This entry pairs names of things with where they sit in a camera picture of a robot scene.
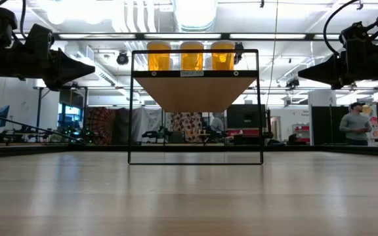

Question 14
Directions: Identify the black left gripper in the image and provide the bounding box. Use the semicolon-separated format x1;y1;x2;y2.
14;45;96;92

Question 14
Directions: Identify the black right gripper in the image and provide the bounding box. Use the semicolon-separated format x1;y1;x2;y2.
298;39;378;90

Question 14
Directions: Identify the large amber pill bottle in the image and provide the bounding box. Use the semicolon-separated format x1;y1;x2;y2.
180;41;205;71
210;40;236;71
146;40;172;71

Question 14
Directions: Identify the red shelf rack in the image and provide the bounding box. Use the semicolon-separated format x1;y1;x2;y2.
292;123;311;144

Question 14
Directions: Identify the blue lit monitor screen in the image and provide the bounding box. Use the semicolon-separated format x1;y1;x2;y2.
57;104;81;127

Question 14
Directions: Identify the black ceiling spotlight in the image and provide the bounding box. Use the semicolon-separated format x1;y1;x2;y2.
234;41;245;65
115;50;130;66
285;77;301;89

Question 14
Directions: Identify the black partition panel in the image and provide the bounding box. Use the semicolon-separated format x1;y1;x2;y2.
310;105;350;146

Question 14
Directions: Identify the person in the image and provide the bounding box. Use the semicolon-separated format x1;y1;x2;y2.
209;113;225;134
339;102;373;146

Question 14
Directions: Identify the floral fabric panel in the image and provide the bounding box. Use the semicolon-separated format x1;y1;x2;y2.
361;104;378;138

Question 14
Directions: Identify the mandala pattern tapestry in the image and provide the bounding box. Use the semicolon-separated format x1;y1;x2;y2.
84;107;117;146

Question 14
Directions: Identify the tilted blue monitor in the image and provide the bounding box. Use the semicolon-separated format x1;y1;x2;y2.
0;104;11;128

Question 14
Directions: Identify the black overhead light bar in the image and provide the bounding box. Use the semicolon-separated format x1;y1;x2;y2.
14;31;345;41

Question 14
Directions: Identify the black television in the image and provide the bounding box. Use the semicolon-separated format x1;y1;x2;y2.
226;104;268;129

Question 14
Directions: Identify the grey cloth cover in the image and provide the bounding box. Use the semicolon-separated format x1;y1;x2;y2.
115;107;163;144

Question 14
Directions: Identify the white label sticker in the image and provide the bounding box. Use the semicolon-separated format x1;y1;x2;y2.
180;70;205;78

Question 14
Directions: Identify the brown patterned tapestry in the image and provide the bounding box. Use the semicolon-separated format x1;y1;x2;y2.
171;111;203;144

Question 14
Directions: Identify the black metal gantry frame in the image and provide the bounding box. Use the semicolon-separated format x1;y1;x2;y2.
37;85;89;138

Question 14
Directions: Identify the black cable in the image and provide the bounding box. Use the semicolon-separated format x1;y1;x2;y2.
18;0;28;32
0;110;87;146
323;0;361;56

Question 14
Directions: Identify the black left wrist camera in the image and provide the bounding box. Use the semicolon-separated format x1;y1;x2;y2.
21;22;56;47

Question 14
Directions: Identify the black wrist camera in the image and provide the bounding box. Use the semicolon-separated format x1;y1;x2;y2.
21;22;56;47
339;21;366;42

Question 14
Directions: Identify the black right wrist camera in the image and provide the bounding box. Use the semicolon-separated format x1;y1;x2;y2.
339;21;366;42

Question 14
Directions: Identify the black aluminium table frame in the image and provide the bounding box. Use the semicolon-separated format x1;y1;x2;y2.
0;143;378;161

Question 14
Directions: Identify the wooden shelf black metal frame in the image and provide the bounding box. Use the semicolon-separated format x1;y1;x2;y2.
128;49;264;165

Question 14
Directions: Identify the white ceiling air duct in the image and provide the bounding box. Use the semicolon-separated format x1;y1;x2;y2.
173;0;219;33

